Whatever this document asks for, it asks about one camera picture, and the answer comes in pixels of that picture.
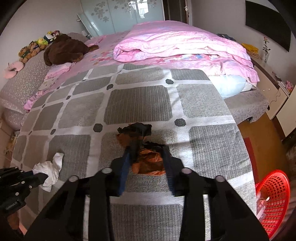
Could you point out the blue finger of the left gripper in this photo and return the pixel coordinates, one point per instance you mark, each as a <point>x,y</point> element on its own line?
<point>35,180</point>

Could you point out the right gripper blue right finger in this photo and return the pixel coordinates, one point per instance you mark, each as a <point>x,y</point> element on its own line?
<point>168,161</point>

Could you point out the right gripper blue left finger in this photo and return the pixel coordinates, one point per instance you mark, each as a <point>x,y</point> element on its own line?
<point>125,168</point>

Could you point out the orange black wrapper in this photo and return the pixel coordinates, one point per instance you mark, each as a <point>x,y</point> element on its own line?
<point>145,156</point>

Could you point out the person left hand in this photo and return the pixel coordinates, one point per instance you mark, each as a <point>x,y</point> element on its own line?
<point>15,224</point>

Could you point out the grey checkered blanket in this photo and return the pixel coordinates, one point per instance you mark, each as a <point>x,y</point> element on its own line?
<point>213,181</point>

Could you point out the light blue pillow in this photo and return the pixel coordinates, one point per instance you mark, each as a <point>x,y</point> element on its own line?
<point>230,85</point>

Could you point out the red plastic basket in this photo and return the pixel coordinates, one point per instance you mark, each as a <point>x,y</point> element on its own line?
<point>276,186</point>

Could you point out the pink floral bed sheet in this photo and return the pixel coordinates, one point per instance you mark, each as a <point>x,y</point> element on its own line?
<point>101,57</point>

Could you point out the pink plush toy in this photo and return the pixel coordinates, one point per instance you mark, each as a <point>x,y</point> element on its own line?
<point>12,69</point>

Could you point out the pink folded quilt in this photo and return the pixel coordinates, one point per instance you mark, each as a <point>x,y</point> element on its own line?
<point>174,41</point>

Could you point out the white tall cabinet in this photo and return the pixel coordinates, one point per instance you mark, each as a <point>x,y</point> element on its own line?
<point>287,115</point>

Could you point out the small plush toys group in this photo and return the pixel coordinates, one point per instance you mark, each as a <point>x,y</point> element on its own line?
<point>31,50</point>

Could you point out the white low desk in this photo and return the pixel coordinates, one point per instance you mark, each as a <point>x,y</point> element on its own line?
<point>269,85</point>

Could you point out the brown plush bear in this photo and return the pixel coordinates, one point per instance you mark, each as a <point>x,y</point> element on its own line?
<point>64,49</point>

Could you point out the yellow folded cloth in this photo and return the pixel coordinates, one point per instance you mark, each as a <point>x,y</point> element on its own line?
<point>250,48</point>

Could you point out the glass sliding wardrobe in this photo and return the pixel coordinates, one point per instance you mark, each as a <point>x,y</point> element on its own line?
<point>105,17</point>

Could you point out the black wall television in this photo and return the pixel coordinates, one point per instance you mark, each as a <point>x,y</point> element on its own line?
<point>268,22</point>

